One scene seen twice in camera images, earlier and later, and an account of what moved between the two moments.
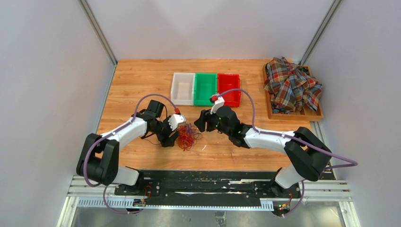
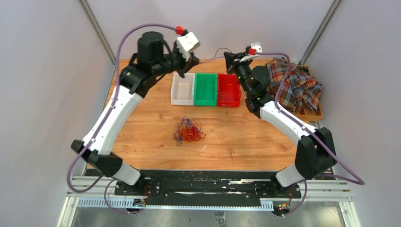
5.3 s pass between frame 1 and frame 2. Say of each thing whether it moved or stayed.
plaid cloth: stayed
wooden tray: stayed
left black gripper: moved
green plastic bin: stayed
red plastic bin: stayed
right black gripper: moved
